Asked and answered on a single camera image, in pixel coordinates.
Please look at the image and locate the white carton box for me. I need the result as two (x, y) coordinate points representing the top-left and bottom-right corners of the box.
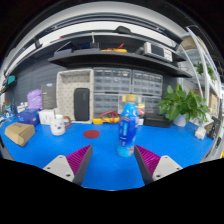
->
(38, 108), (58, 126)

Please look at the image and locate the black rectangular case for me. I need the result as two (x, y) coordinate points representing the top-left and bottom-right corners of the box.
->
(73, 87), (91, 122)

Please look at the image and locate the white shelf rack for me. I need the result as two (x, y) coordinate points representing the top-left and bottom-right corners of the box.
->
(179, 25), (224, 101)

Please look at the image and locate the black plastic case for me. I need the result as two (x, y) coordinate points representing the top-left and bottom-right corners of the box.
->
(143, 112), (173, 129)

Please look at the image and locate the yellow multimeter with red leads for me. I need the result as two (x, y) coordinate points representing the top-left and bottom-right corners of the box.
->
(92, 110), (121, 125)

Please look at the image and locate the blue carton box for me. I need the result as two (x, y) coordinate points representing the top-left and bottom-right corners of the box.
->
(16, 108), (41, 127)

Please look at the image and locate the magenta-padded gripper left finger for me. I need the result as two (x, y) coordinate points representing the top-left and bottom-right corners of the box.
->
(43, 144), (94, 187)

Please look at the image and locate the small teal object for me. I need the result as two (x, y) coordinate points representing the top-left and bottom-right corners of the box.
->
(5, 74), (17, 86)

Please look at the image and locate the dark grey upright carton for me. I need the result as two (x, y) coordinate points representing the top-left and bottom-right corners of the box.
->
(40, 82), (58, 110)

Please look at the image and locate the green potted plant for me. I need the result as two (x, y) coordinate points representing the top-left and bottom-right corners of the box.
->
(157, 83), (210, 128)

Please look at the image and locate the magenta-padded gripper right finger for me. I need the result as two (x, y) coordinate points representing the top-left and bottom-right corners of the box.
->
(133, 144), (184, 186)

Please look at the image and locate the flat round red coaster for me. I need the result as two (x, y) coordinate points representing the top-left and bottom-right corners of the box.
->
(82, 129), (101, 140)

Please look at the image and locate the small white block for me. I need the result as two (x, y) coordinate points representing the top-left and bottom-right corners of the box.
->
(194, 125), (208, 140)

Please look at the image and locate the beige dotted storage box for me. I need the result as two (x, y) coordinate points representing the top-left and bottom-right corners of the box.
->
(55, 68), (95, 125)

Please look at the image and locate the blue drink bottle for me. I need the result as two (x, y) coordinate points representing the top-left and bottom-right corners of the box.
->
(116, 94), (140, 158)

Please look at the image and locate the white mug with brown handle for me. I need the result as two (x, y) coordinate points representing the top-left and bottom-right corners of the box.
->
(49, 114), (72, 137)

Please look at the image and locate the brown cardboard box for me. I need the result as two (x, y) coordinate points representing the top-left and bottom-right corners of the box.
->
(4, 122), (36, 148)

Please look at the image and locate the grey small-parts drawer cabinet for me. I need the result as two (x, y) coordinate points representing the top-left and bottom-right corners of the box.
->
(144, 95), (164, 116)
(93, 93), (120, 118)
(93, 67), (133, 95)
(131, 69), (164, 97)

